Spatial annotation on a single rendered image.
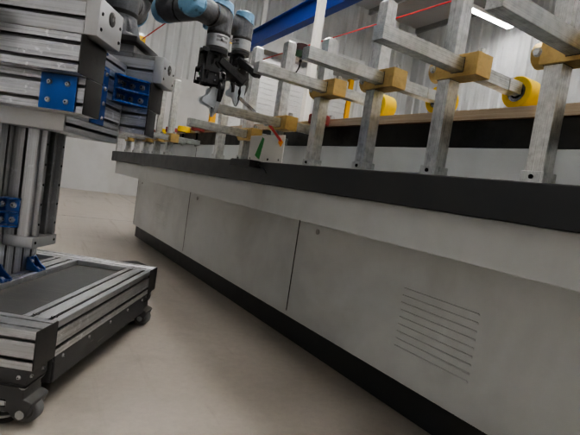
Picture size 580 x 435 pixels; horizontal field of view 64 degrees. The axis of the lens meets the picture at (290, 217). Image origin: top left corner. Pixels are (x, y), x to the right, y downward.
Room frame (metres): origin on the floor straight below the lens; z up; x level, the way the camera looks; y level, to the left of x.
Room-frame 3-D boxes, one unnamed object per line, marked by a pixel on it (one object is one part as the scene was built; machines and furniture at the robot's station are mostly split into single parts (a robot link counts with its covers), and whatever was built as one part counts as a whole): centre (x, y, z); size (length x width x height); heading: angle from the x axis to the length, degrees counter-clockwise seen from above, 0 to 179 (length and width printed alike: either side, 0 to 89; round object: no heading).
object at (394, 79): (1.29, -0.19, 0.95); 0.14 x 0.06 x 0.05; 33
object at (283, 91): (1.73, 0.09, 0.91); 0.04 x 0.04 x 0.48; 33
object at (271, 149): (1.74, 0.13, 0.75); 0.26 x 0.01 x 0.10; 33
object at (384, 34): (1.05, -0.32, 0.95); 0.50 x 0.04 x 0.04; 123
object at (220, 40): (1.53, 0.31, 1.05); 0.08 x 0.08 x 0.05
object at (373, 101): (1.31, -0.18, 0.93); 0.04 x 0.04 x 0.48; 33
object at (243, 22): (1.87, 0.30, 1.22); 0.09 x 0.08 x 0.11; 100
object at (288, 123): (1.71, 0.08, 0.85); 0.14 x 0.06 x 0.05; 33
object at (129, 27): (1.66, 0.69, 1.09); 0.15 x 0.15 x 0.10
